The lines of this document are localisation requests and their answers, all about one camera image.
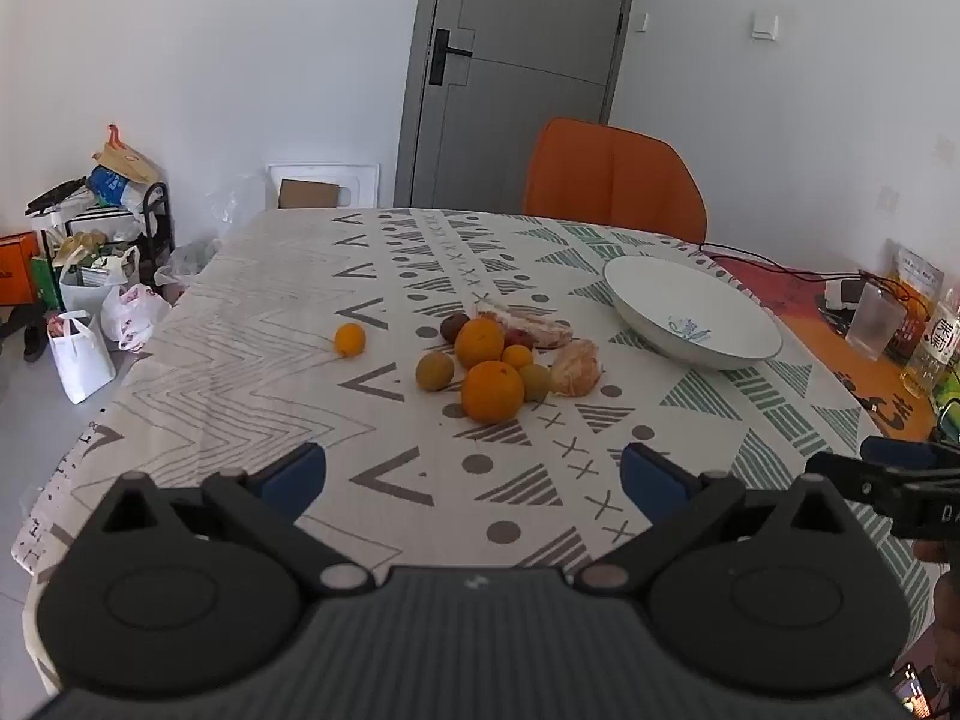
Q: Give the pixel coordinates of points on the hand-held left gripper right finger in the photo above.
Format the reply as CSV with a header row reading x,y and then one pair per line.
x,y
651,476

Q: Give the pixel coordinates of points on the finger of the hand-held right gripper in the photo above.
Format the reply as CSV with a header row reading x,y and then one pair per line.
x,y
855,481
904,452

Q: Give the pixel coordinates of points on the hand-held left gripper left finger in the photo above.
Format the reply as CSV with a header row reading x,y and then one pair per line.
x,y
298,471

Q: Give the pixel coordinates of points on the small tangerine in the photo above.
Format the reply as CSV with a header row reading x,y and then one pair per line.
x,y
518,357
349,339

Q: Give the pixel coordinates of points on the green-brown kiwi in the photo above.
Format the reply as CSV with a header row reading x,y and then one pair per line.
x,y
435,371
537,382

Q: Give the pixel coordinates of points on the white ceramic bowl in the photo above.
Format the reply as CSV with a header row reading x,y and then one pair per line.
x,y
686,300

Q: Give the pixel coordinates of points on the large orange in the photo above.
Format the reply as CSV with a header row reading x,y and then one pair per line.
x,y
480,341
491,392

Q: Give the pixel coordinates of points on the person's right hand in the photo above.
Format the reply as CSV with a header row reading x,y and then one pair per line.
x,y
946,615

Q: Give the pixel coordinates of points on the yellow drink bottle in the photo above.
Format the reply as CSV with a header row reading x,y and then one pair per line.
x,y
932,352

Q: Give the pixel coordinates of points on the patterned white tablecloth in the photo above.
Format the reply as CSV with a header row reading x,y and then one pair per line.
x,y
262,360

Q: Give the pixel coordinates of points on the clear plastic cup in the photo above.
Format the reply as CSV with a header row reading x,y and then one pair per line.
x,y
876,322

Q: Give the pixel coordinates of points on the orange printed table mat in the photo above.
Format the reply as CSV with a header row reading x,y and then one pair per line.
x,y
817,337

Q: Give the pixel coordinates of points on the white charger block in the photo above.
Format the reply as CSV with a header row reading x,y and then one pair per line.
x,y
834,292

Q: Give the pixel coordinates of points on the printed snack bag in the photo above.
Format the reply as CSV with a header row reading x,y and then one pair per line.
x,y
919,270

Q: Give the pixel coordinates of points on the smartphone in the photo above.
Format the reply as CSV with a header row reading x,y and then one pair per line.
x,y
913,690

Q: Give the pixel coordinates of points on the dark brown round fruit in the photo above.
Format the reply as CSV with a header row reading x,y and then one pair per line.
x,y
451,326

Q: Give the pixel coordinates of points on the red-print white plastic bag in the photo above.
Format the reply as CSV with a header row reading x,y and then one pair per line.
x,y
135,315

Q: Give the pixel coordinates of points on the clear plastic wrap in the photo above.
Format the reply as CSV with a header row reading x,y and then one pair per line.
x,y
187,259

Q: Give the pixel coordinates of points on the plain white plastic bag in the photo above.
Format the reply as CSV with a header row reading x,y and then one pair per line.
x,y
82,364

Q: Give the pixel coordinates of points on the brown cardboard box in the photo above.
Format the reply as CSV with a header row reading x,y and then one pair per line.
x,y
307,193

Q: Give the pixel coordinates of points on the black shelf rack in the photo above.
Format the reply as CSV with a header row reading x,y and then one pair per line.
x,y
156,229

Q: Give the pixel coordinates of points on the white tote bag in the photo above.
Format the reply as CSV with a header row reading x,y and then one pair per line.
x,y
94,277

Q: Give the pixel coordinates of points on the black shoes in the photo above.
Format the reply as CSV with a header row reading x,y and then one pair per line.
x,y
34,337

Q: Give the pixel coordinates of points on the cardboard box in foam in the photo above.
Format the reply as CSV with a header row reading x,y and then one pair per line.
x,y
322,171

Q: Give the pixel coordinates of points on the orange chair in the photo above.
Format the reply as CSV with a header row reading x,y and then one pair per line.
x,y
611,176

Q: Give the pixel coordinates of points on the green box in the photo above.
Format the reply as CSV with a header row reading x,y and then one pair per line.
x,y
45,281

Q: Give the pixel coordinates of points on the blue and white bag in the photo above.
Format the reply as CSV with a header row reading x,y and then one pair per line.
x,y
109,184

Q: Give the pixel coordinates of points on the orange box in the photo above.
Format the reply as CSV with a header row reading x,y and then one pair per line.
x,y
16,266

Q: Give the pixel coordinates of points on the brown paper bag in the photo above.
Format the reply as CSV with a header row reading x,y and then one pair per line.
x,y
124,157

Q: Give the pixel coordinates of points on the black folded umbrella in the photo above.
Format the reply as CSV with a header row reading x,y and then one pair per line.
x,y
56,195

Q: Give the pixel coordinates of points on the grey door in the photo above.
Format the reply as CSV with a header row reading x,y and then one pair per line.
x,y
525,90

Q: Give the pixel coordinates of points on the white wall outlet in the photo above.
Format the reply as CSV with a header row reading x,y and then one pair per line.
x,y
887,199

